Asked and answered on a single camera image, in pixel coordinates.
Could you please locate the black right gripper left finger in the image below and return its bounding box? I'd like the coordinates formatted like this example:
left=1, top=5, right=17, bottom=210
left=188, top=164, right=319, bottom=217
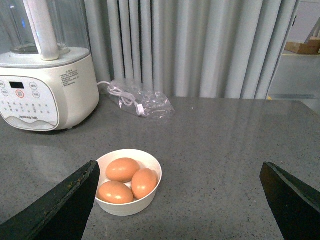
left=0, top=160, right=100, bottom=240

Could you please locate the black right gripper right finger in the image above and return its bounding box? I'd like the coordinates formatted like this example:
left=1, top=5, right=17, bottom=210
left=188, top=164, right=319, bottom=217
left=259, top=162, right=320, bottom=240

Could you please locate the brown egg bowl front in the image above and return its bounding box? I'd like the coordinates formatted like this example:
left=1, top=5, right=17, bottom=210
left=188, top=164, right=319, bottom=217
left=97, top=181, right=134, bottom=204

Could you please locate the brown egg bowl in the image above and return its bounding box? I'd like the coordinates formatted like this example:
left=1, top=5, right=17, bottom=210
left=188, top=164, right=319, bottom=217
left=131, top=168, right=158, bottom=200
left=105, top=157, right=140, bottom=183
left=97, top=181, right=134, bottom=204

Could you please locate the brown egg bowl left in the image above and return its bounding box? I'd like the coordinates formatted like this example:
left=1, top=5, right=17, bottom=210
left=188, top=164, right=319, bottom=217
left=105, top=157, right=140, bottom=183

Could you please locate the brown egg bowl right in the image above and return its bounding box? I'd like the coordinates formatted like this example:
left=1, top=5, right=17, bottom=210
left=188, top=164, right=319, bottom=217
left=131, top=168, right=158, bottom=200

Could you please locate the cardboard box in background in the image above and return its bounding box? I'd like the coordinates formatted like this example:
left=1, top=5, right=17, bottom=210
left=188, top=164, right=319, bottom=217
left=284, top=37, right=320, bottom=55

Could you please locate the white round bowl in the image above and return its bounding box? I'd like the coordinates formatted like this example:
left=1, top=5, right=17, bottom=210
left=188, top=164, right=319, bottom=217
left=95, top=149, right=162, bottom=216

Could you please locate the white Joyoung blender appliance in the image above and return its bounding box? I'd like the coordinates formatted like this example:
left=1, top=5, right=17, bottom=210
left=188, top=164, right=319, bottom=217
left=0, top=0, right=99, bottom=132

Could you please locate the clear plastic bag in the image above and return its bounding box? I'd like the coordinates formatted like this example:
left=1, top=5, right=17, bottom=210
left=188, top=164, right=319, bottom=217
left=107, top=78, right=175, bottom=119

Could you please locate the white power cable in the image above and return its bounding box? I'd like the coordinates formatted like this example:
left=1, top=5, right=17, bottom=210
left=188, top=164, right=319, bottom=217
left=96, top=81, right=146, bottom=117

